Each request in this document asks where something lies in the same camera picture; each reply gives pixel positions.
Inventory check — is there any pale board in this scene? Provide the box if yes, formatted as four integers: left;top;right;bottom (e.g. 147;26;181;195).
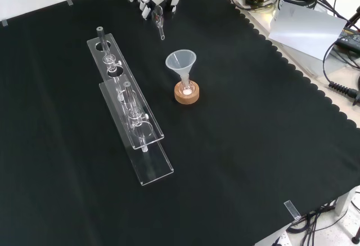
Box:
268;0;348;61

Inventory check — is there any black cloth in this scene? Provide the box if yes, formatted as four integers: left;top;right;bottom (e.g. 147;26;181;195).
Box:
0;0;360;246

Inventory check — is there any translucent plastic funnel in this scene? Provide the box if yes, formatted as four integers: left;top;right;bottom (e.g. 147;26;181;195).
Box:
165;49;197;83

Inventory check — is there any cork ring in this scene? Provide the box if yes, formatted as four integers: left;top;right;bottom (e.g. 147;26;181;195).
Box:
174;82;201;105

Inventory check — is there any black cable bundle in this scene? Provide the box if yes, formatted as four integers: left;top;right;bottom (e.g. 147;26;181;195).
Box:
286;200;339;246

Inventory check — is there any clear round-bottom flask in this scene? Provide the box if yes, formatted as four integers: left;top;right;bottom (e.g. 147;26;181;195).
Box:
179;75;195;95

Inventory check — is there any clear acrylic funnel stand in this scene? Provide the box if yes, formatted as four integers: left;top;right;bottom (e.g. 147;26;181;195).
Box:
86;26;174;187

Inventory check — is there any black power adapter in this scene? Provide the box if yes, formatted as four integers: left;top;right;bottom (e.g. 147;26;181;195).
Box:
335;27;360;55

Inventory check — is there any black tripod leg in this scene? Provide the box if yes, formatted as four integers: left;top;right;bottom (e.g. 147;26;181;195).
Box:
345;3;360;30

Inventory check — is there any white table leg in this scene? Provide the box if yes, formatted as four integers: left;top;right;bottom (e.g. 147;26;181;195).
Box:
335;186;360;216

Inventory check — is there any white power strip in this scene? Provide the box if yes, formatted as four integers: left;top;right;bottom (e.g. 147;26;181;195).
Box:
271;231;291;246

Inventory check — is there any clear tape strip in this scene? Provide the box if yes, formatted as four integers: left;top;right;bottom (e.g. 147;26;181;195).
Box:
283;199;302;220

